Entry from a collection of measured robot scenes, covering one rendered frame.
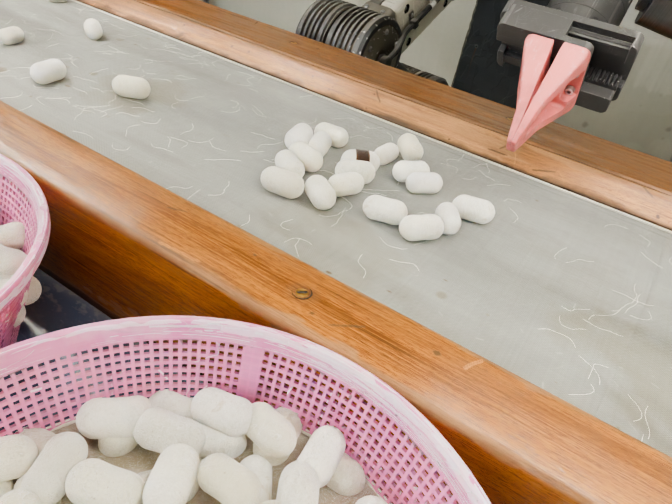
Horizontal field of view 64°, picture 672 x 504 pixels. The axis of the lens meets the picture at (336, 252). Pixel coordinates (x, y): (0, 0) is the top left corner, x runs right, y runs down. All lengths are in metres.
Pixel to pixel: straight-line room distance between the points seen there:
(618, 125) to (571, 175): 1.94
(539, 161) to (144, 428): 0.45
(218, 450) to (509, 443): 0.14
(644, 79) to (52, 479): 2.39
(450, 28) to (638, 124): 0.87
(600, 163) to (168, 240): 0.43
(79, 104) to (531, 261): 0.44
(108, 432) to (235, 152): 0.30
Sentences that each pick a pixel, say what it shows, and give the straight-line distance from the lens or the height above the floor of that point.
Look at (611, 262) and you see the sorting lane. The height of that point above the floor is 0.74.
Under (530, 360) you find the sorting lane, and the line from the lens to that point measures 0.36.
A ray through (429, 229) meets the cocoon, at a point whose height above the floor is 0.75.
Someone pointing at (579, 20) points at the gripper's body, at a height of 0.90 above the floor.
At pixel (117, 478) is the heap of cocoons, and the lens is 0.26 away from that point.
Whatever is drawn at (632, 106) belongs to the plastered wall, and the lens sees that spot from 2.50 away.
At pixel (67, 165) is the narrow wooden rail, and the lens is 0.43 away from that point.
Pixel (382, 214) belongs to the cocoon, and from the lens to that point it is 0.42.
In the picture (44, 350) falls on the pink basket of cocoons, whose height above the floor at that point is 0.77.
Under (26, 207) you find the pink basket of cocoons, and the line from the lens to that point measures 0.41.
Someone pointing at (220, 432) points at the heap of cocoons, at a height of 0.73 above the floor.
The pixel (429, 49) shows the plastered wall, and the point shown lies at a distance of 2.60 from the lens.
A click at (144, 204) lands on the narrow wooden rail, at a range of 0.38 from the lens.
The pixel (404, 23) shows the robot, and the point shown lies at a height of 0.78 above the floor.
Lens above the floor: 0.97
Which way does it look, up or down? 36 degrees down
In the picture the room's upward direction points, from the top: 11 degrees clockwise
